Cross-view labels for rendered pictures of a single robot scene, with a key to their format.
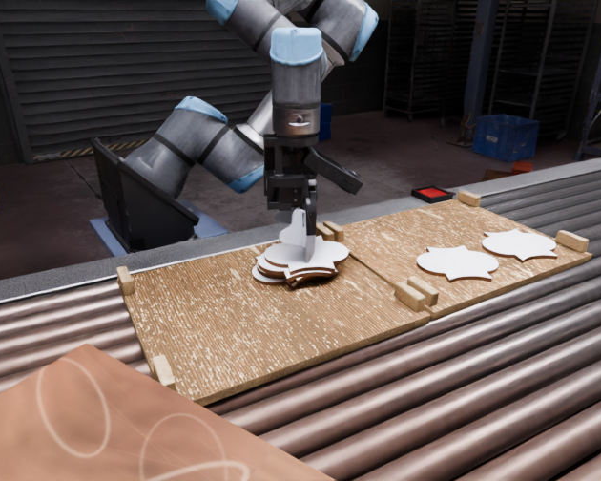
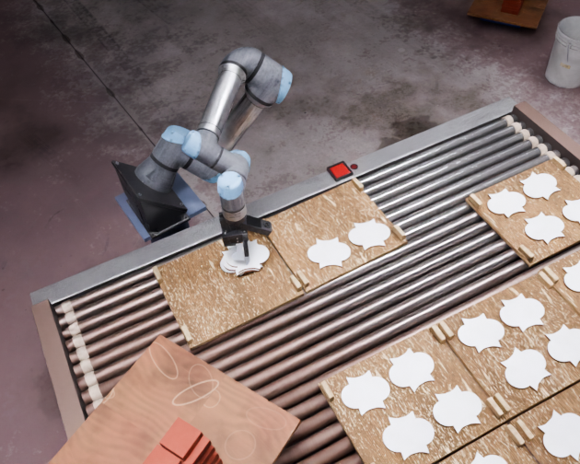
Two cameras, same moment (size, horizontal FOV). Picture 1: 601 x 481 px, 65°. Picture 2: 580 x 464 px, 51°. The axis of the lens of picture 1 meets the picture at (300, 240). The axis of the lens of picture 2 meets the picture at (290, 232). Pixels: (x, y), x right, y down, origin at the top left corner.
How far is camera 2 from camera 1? 137 cm
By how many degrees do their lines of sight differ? 25
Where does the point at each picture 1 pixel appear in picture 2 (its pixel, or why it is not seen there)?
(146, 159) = (149, 176)
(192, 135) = (176, 157)
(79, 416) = (167, 365)
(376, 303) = (280, 285)
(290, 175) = (234, 231)
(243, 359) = (218, 322)
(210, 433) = (207, 370)
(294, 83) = (230, 204)
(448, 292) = (318, 276)
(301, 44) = (231, 192)
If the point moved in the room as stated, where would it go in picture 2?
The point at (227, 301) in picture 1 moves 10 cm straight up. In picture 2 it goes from (209, 285) to (204, 268)
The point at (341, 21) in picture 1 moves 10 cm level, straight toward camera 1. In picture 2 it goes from (266, 89) to (262, 109)
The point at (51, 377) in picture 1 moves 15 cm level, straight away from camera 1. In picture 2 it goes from (153, 351) to (132, 315)
